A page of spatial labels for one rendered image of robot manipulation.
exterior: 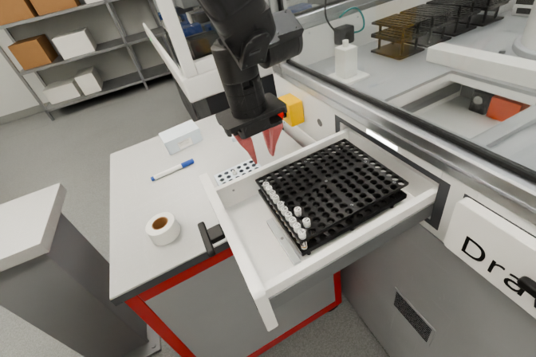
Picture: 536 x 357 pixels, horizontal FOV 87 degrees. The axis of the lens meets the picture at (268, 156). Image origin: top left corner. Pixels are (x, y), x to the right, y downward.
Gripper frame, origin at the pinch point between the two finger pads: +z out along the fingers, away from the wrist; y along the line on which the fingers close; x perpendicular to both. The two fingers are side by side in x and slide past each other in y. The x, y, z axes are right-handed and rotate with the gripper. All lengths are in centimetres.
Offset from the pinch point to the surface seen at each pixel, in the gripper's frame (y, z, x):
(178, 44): 0, -7, 75
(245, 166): 0.2, 17.9, 22.2
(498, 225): 20.8, 6.0, -27.5
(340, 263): 2.6, 12.4, -17.7
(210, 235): -13.8, 6.6, -5.4
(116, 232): -36.8, 20.7, 23.7
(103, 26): -50, 12, 414
